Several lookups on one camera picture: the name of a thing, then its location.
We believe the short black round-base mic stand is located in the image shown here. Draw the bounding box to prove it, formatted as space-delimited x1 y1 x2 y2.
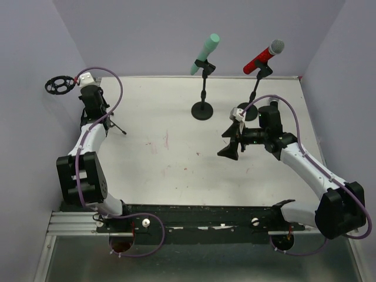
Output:
191 59 216 121

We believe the tall black tripod mic stand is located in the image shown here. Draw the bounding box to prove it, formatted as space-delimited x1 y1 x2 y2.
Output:
44 75 128 136

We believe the mint green microphone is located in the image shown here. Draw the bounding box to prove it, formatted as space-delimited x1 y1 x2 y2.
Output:
190 33 220 75

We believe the red glitter microphone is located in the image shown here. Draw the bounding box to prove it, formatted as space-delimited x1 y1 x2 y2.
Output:
243 39 285 75

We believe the black microphone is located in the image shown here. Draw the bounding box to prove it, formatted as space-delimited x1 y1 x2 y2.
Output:
268 98 280 108

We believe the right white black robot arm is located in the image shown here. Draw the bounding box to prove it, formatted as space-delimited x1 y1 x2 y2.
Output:
218 106 366 239

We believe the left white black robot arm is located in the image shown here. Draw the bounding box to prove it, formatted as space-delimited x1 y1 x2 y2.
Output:
56 85 123 216

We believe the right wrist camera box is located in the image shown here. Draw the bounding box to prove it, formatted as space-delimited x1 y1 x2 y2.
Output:
229 108 246 133

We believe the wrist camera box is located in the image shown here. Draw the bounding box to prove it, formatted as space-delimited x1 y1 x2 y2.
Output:
229 108 246 133
76 72 96 89

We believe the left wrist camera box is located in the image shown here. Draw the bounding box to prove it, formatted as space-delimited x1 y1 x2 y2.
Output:
76 72 96 89

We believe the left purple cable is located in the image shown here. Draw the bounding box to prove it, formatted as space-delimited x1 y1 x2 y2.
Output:
75 66 166 259

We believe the black front mounting rail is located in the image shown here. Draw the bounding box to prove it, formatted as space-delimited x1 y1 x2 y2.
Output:
97 204 305 245

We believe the aluminium frame rail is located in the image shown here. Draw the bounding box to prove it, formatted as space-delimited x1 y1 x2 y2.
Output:
46 211 132 237

